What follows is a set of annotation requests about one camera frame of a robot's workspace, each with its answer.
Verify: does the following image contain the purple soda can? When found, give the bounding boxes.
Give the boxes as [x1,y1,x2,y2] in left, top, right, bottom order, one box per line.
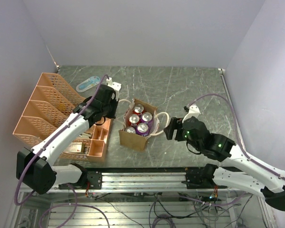
[136,123,150,137]
[124,126,136,134]
[141,112,153,125]

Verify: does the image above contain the printed canvas burlap bag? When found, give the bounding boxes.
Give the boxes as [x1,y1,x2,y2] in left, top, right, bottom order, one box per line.
[119,98,171,151]

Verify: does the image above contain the red cola can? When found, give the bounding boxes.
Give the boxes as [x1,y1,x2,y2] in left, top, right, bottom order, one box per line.
[128,114,141,127]
[133,104,145,116]

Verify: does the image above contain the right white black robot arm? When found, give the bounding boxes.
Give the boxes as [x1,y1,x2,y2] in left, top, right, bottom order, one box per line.
[163,117,285,211]

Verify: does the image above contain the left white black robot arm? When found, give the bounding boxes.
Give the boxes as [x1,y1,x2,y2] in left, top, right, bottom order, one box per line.
[16,83,121,194]

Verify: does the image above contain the blue white oval package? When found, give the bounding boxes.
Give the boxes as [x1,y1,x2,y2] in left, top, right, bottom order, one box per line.
[76,76,100,93]

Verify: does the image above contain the orange plastic desk organizer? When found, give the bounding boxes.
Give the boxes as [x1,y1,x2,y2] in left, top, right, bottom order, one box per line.
[13,73,111,162]

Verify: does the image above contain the red white printed box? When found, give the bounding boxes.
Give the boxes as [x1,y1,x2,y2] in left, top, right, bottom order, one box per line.
[64,142,85,153]

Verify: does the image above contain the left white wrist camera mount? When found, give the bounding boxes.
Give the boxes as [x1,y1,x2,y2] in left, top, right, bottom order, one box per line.
[106,77,122,93]

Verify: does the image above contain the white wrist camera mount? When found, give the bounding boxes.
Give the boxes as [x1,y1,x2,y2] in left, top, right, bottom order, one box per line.
[106,77,122,93]
[182,104,200,122]

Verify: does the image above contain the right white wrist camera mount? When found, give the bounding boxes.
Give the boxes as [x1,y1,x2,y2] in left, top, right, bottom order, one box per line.
[182,104,200,122]

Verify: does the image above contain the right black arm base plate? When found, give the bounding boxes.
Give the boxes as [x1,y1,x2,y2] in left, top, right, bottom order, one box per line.
[181,164,219,189]

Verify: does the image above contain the aluminium mounting rail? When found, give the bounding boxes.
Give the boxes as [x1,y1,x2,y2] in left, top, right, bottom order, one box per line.
[16,171,266,193]

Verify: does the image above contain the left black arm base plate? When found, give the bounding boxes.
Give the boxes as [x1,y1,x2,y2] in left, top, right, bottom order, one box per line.
[59,167,103,190]

